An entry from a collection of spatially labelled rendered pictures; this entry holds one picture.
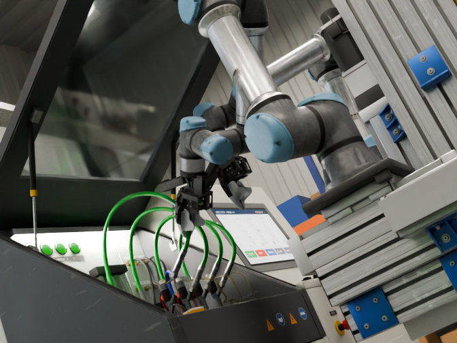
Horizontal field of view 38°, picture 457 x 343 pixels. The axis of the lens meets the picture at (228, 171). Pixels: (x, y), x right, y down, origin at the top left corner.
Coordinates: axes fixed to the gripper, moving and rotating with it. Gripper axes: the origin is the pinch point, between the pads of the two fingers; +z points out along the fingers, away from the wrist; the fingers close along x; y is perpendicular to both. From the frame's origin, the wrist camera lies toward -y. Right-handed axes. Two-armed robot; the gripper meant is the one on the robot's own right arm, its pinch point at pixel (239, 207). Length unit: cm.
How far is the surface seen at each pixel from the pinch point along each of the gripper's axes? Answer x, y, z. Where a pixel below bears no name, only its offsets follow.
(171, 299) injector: -12.8, -27.4, 16.8
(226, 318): -25.0, -2.9, 31.5
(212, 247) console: 24.6, -31.2, -0.4
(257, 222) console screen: 66, -33, -11
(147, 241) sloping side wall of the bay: 19, -53, -14
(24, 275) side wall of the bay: -47, -46, -2
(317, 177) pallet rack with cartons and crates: 492, -178, -133
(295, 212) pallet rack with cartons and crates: 503, -226, -115
